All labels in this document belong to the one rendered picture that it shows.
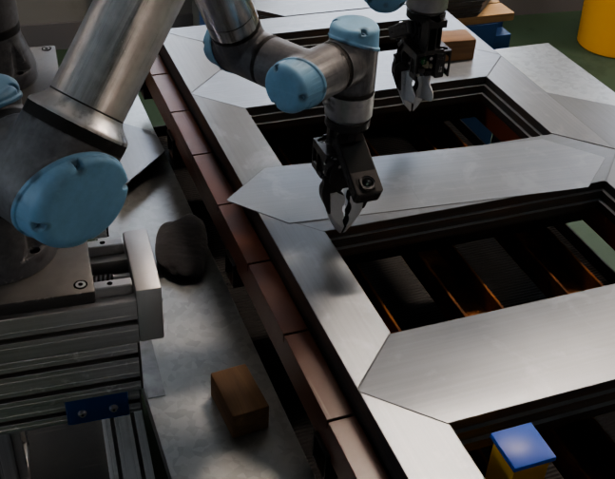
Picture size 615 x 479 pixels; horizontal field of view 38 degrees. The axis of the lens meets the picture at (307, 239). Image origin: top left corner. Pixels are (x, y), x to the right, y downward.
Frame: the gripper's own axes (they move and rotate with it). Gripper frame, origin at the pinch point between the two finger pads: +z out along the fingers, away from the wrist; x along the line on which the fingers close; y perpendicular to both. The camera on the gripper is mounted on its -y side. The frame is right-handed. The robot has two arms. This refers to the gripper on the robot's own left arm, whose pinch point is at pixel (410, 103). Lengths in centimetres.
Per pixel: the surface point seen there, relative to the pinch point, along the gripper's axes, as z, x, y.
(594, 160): 6.5, 30.5, 20.1
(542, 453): 4, -19, 82
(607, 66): 94, 189, -170
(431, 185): 6.1, -4.3, 19.9
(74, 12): 75, -39, -246
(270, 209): 5.7, -34.7, 19.4
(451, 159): 6.1, 3.5, 12.5
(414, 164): 6.1, -4.1, 12.5
